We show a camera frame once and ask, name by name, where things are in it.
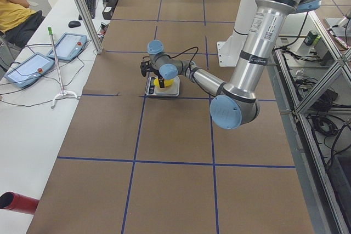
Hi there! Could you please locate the silver digital kitchen scale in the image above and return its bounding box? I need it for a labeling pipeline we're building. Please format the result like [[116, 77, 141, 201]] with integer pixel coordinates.
[[145, 76, 180, 97]]

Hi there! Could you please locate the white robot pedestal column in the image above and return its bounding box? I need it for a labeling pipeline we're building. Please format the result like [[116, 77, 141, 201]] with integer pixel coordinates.
[[217, 0, 257, 67]]

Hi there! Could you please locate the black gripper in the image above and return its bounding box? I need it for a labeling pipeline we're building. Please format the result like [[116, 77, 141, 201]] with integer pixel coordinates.
[[156, 73, 165, 88]]

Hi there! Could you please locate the black computer mouse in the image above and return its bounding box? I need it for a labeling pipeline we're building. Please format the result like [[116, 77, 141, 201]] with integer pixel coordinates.
[[68, 20, 81, 28]]

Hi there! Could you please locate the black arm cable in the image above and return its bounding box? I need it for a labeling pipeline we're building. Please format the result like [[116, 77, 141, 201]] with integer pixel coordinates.
[[164, 47, 200, 67]]

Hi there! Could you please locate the yellow mango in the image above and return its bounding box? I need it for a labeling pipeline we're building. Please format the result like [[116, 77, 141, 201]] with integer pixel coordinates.
[[154, 78, 174, 88]]

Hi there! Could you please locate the black keyboard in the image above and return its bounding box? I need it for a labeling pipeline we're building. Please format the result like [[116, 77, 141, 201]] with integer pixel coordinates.
[[84, 0, 97, 19]]

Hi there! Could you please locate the white stand with green tip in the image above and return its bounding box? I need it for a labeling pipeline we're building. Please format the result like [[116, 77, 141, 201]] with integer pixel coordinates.
[[48, 27, 78, 110]]

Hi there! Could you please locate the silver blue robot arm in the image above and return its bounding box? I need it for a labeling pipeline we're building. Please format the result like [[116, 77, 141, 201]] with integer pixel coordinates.
[[140, 0, 322, 129]]

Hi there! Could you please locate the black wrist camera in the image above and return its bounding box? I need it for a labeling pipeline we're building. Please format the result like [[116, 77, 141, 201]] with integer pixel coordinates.
[[140, 59, 151, 77]]

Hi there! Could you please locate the far teach pendant tablet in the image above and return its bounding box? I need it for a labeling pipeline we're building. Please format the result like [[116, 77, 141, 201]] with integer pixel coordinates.
[[54, 32, 87, 61]]

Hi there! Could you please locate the teach pendant tablet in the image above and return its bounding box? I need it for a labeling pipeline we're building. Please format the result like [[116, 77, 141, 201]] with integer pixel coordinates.
[[54, 32, 87, 61], [4, 53, 54, 88]]

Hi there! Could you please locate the near teach pendant tablet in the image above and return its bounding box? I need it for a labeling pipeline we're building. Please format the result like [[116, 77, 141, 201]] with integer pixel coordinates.
[[4, 53, 54, 88]]

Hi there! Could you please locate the aluminium frame post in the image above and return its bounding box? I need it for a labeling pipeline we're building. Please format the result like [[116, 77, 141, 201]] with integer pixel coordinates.
[[74, 0, 103, 54]]

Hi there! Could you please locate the red tube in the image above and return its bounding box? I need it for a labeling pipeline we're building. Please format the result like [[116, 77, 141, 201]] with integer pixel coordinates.
[[1, 192, 39, 215]]

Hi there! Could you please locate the person in yellow shirt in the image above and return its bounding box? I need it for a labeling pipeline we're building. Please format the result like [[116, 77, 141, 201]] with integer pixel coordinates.
[[1, 0, 45, 48]]

